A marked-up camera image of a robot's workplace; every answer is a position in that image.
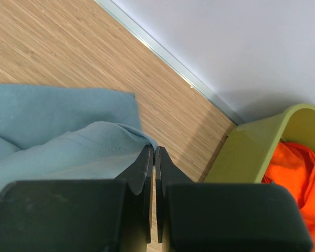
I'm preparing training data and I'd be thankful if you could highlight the olive green plastic bin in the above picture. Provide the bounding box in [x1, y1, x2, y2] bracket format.
[204, 103, 315, 183]

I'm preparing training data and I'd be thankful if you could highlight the orange t shirt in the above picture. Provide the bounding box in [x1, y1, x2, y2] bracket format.
[261, 141, 315, 251]

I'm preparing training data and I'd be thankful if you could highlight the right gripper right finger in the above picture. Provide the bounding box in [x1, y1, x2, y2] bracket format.
[155, 147, 313, 251]

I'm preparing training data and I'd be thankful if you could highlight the grey blue t shirt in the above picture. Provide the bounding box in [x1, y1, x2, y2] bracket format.
[0, 84, 157, 191]

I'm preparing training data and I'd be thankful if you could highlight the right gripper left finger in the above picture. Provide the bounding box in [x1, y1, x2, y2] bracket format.
[0, 145, 154, 251]

